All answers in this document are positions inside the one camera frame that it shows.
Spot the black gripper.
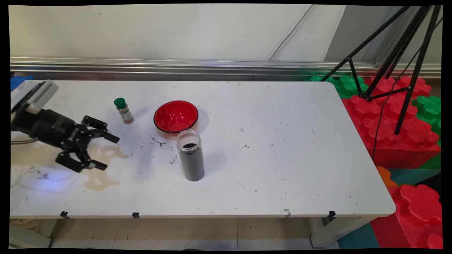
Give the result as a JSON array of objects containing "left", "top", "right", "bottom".
[{"left": 12, "top": 109, "right": 120, "bottom": 173}]

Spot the clear jar with black seeds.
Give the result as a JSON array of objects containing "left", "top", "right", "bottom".
[{"left": 176, "top": 129, "right": 205, "bottom": 182}]

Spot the spice bottle with green cap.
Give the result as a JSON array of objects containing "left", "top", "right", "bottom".
[{"left": 114, "top": 98, "right": 135, "bottom": 125}]

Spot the red bowl with black rim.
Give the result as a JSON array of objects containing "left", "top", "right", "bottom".
[{"left": 153, "top": 100, "right": 199, "bottom": 134}]

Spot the blue foam block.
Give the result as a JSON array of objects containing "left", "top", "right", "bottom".
[{"left": 11, "top": 75, "right": 34, "bottom": 91}]

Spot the white table leg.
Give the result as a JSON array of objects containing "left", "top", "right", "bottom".
[
  {"left": 9, "top": 222, "right": 52, "bottom": 248},
  {"left": 309, "top": 216, "right": 371, "bottom": 248}
]

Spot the teal foam mat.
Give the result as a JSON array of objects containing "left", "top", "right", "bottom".
[
  {"left": 337, "top": 222, "right": 380, "bottom": 249},
  {"left": 388, "top": 169, "right": 442, "bottom": 186}
]

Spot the orange foam piece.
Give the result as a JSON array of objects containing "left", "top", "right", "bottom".
[{"left": 376, "top": 166, "right": 398, "bottom": 187}]

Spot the black tripod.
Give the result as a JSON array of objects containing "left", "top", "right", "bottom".
[{"left": 320, "top": 5, "right": 442, "bottom": 135}]

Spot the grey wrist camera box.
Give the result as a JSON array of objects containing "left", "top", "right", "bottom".
[{"left": 11, "top": 80, "right": 59, "bottom": 114}]

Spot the aluminium rail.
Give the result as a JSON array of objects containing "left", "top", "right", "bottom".
[{"left": 10, "top": 56, "right": 442, "bottom": 81}]

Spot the thin black tripod cable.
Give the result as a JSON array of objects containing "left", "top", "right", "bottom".
[{"left": 372, "top": 16, "right": 442, "bottom": 161}]

